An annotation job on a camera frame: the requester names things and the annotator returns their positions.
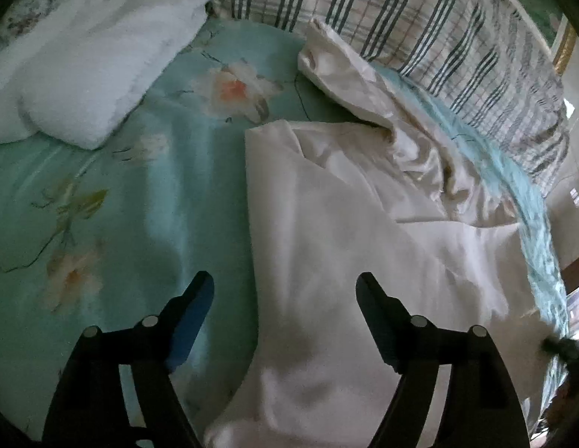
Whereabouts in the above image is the white folded towel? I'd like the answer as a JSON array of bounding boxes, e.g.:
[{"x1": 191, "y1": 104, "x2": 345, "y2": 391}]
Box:
[{"x1": 0, "y1": 0, "x2": 216, "y2": 151}]

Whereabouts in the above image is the plaid pillow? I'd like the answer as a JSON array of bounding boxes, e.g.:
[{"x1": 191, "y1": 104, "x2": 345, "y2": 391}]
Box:
[{"x1": 114, "y1": 0, "x2": 571, "y2": 197}]

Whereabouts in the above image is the framed green painting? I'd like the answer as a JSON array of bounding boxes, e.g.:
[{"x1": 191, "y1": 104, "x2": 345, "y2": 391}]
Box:
[{"x1": 504, "y1": 0, "x2": 578, "y2": 76}]

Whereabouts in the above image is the cream white garment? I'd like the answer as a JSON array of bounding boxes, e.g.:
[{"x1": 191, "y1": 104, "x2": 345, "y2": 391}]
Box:
[{"x1": 203, "y1": 16, "x2": 551, "y2": 448}]

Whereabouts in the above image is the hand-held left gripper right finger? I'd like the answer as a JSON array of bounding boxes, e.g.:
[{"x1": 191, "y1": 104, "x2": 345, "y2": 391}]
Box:
[{"x1": 355, "y1": 271, "x2": 533, "y2": 448}]

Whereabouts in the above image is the white red-flowered quilt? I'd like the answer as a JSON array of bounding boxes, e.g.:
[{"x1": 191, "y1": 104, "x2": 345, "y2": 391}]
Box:
[{"x1": 0, "y1": 0, "x2": 118, "y2": 48}]

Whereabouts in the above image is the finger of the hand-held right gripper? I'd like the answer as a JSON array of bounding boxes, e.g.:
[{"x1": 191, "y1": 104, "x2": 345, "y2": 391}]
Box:
[{"x1": 540, "y1": 335, "x2": 579, "y2": 361}]

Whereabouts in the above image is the teal floral bed sheet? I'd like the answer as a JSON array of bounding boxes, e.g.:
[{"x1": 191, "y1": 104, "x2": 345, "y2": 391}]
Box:
[{"x1": 0, "y1": 21, "x2": 572, "y2": 444}]

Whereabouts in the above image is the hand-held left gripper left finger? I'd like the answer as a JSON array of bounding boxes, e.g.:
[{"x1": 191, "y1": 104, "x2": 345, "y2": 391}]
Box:
[{"x1": 41, "y1": 271, "x2": 215, "y2": 448}]

